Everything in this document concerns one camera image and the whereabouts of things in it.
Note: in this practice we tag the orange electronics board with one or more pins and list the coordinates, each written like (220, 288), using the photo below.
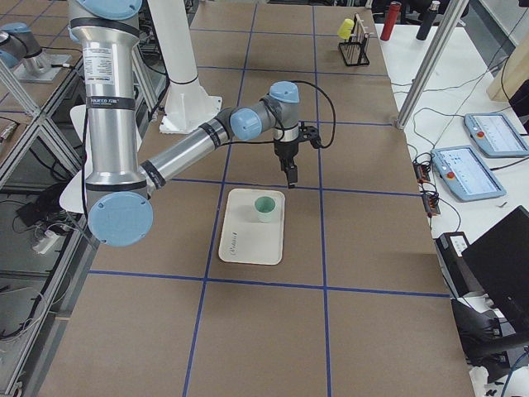
(428, 190)

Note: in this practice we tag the near teach pendant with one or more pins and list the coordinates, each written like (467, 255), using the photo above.
(465, 174)

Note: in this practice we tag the aluminium frame post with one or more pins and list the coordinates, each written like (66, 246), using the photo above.
(443, 34)

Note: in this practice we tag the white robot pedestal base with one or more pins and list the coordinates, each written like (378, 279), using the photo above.
(187, 104)

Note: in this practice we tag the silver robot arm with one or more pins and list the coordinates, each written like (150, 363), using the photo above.
(119, 186)

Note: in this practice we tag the white power strip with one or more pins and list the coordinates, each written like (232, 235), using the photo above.
(45, 242)

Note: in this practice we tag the red water bottle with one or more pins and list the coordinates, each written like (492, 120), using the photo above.
(391, 17)

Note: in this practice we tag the black laptop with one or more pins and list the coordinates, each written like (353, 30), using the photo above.
(499, 261)

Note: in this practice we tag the pale green plastic cup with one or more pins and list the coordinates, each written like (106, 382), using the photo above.
(264, 207)

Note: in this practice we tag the black box with label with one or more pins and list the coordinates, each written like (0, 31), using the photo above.
(459, 278)

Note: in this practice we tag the yellow plastic cup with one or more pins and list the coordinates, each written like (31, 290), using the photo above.
(346, 29)

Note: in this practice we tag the cream rabbit print tray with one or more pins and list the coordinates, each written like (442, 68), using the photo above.
(244, 238)

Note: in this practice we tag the teach pendant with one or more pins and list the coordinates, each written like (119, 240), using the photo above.
(495, 135)
(465, 174)

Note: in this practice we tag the black water bottle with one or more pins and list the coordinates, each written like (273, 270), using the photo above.
(428, 18)

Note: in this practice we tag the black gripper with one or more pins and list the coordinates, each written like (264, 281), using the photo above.
(284, 151)

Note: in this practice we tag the far teach pendant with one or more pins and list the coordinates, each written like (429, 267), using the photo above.
(495, 135)

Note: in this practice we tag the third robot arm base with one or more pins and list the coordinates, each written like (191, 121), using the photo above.
(22, 53)

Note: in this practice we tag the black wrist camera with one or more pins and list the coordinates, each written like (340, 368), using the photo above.
(309, 133)

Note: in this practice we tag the white plastic chair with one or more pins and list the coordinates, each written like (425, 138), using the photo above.
(71, 198)

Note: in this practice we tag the black wire cup rack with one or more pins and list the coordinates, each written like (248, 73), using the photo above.
(354, 51)

